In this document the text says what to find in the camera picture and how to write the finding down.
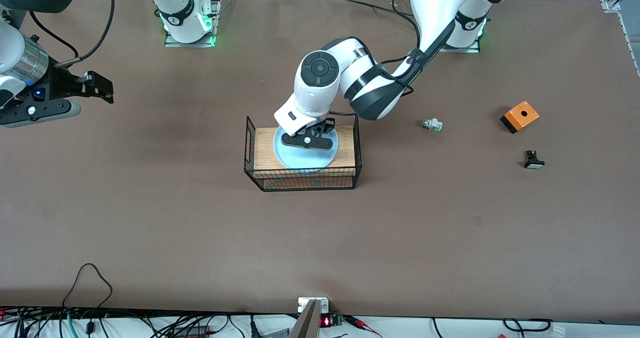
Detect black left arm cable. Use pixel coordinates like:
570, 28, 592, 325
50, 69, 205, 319
330, 0, 426, 116

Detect black wire basket wooden bottom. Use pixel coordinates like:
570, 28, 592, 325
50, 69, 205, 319
243, 113, 363, 193

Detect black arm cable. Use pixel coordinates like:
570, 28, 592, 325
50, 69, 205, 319
330, 0, 426, 116
27, 0, 116, 69

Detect orange button enclosure box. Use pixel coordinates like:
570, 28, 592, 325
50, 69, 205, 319
500, 100, 541, 134

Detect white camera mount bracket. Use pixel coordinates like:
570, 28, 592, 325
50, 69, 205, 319
298, 297, 330, 314

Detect light blue round plate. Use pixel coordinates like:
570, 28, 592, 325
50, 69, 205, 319
273, 123, 339, 171

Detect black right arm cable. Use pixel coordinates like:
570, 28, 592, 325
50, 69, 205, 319
27, 0, 116, 69

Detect red black probe leads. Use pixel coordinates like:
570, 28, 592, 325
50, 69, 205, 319
344, 315, 384, 338

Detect black coiled cable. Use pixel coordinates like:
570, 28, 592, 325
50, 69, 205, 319
502, 317, 554, 333

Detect black push button switch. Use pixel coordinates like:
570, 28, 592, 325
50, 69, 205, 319
523, 150, 546, 170

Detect grey metal bar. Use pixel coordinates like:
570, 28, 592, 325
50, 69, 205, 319
289, 299, 321, 338

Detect black table cable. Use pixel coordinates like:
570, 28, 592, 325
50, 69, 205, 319
334, 0, 418, 17

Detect thin black looped cable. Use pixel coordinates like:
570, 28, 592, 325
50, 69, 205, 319
62, 262, 114, 310

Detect black power adapter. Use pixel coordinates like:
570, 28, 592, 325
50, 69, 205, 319
172, 325, 212, 338

